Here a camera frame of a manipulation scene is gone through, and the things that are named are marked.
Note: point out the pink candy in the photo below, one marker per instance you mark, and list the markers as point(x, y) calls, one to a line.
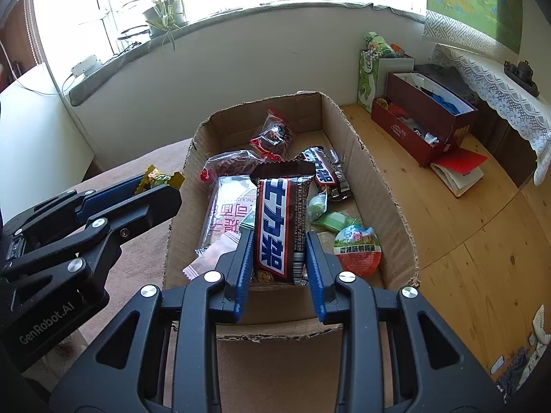
point(208, 259)

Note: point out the large pink bread package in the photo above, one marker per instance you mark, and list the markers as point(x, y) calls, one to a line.
point(231, 200)

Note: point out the green candy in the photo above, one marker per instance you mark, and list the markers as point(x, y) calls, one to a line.
point(248, 223)

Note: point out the light green candy packet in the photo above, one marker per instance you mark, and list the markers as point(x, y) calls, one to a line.
point(318, 214)

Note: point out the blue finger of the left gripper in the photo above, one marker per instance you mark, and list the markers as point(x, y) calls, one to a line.
point(129, 210)
point(116, 191)

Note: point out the yellow snack packet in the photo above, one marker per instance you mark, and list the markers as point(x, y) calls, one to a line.
point(154, 178)

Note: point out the dark potted plant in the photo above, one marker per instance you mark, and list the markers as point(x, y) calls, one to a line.
point(165, 18)

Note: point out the clear red-edged dried fruit bag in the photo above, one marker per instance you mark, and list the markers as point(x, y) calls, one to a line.
point(238, 162)

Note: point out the red cover notebook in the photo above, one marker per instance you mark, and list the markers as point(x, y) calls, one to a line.
point(459, 170)

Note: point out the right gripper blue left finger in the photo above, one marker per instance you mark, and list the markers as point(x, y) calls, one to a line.
point(123, 368)

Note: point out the brown Snickers bar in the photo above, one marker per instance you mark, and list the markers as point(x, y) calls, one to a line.
point(283, 189)

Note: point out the dark red shoe box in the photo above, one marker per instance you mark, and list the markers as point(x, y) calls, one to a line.
point(422, 116)

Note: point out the white power adapter box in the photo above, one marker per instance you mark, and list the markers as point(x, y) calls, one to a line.
point(86, 67)

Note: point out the green tissue box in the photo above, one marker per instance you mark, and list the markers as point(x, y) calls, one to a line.
point(377, 60)

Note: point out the red green jelly cup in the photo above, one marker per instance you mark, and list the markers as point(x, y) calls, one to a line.
point(358, 250)

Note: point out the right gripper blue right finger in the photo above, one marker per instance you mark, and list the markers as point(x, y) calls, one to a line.
point(398, 354)

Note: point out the pink table cloth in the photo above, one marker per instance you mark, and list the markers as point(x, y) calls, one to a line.
point(142, 262)

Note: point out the white lace cloth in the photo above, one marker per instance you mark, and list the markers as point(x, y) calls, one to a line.
point(479, 58)

